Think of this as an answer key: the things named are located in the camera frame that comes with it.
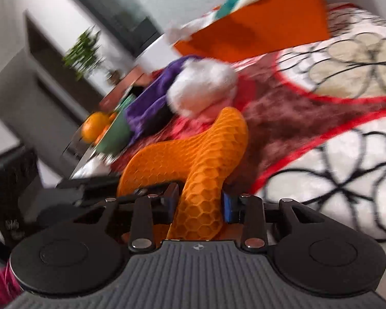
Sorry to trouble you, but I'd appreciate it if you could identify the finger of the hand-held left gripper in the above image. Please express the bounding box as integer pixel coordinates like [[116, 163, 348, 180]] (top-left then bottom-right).
[[55, 177, 121, 203]]

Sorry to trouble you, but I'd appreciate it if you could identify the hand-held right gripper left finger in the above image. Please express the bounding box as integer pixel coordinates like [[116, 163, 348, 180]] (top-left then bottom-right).
[[72, 183, 180, 252]]

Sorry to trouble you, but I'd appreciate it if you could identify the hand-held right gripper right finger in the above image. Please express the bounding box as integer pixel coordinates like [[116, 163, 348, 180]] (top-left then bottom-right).
[[223, 193, 316, 252]]

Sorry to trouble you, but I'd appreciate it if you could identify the orange honeycomb silicone mat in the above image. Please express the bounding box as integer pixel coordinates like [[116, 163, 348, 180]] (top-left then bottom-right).
[[116, 106, 250, 242]]

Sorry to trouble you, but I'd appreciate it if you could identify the white fluffy towel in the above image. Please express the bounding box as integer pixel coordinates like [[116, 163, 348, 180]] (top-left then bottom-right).
[[166, 57, 239, 118]]

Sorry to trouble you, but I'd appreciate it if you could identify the orange storage box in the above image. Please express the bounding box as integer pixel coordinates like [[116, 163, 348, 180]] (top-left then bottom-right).
[[174, 0, 331, 63]]

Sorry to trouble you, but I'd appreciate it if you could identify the green bowl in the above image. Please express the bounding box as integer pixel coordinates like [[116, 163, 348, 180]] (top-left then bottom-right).
[[95, 95, 132, 153]]

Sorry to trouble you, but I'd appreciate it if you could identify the large orange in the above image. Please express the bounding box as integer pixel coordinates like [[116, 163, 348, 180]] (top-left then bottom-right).
[[80, 112, 110, 144]]

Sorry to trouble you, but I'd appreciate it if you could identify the pink clothing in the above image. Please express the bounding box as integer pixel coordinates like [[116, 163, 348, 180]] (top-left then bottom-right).
[[0, 257, 21, 308]]

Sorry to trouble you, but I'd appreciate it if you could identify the purple cloth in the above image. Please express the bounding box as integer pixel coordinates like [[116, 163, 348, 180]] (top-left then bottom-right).
[[125, 55, 200, 145]]

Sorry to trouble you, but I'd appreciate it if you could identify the red-brown wooden box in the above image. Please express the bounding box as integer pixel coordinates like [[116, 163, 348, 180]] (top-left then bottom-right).
[[98, 66, 155, 111]]

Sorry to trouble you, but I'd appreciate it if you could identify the floral printed blanket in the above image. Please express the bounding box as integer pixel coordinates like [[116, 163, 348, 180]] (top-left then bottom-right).
[[69, 2, 386, 242]]

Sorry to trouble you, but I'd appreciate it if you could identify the potted green plant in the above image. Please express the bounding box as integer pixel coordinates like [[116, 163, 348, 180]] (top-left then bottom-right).
[[63, 27, 121, 86]]

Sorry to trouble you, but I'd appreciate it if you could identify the dark framed window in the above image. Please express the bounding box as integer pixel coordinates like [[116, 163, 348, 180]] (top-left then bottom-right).
[[56, 0, 168, 52]]

